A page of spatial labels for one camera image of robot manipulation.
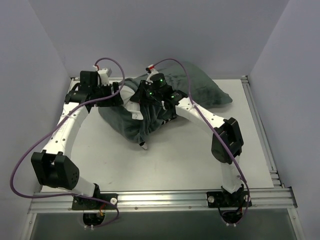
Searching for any zebra and green pillowcase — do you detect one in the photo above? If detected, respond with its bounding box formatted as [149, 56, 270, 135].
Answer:
[98, 62, 233, 147]

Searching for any white pillow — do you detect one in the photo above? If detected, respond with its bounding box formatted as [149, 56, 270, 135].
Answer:
[120, 85, 144, 121]

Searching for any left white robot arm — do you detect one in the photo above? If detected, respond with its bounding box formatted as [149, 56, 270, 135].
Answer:
[31, 68, 122, 210]

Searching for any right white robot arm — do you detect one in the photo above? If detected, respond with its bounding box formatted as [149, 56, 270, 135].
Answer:
[130, 73, 244, 207]

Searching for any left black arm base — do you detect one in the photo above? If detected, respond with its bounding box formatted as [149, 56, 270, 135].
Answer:
[71, 193, 120, 229]

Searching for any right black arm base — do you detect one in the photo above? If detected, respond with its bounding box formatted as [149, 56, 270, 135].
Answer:
[206, 188, 252, 226]

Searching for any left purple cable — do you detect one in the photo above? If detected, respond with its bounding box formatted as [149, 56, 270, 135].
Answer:
[9, 57, 126, 227]

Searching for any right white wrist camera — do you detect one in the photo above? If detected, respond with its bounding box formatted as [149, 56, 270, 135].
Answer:
[145, 64, 159, 83]

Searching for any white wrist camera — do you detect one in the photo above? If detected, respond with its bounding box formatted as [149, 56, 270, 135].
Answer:
[93, 65, 112, 86]
[145, 64, 159, 83]

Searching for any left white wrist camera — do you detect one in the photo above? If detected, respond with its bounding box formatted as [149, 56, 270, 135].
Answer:
[93, 65, 112, 86]

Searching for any aluminium mounting rail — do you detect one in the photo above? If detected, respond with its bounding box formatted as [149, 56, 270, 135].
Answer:
[28, 187, 298, 214]

